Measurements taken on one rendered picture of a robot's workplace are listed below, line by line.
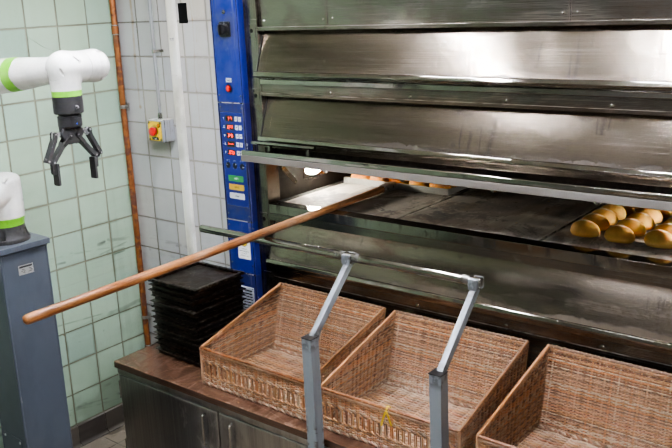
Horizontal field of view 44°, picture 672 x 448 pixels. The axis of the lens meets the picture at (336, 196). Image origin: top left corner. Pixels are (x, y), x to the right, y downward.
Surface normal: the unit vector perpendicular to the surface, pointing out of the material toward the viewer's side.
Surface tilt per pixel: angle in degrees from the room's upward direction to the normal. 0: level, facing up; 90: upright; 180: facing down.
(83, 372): 90
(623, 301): 70
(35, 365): 90
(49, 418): 90
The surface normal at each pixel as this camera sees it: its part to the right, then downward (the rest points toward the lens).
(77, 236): 0.78, 0.11
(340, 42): -0.60, -0.14
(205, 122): -0.62, 0.21
